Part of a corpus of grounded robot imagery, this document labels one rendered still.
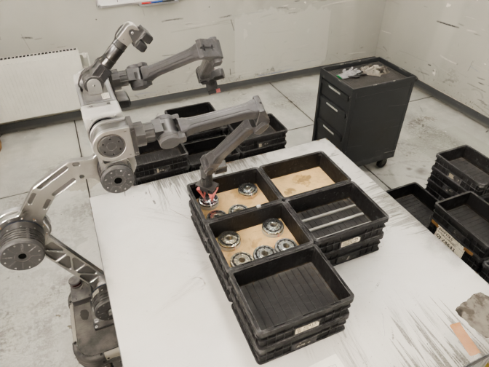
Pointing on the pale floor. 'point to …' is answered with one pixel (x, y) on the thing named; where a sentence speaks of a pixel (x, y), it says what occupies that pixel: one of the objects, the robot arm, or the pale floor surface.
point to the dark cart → (362, 110)
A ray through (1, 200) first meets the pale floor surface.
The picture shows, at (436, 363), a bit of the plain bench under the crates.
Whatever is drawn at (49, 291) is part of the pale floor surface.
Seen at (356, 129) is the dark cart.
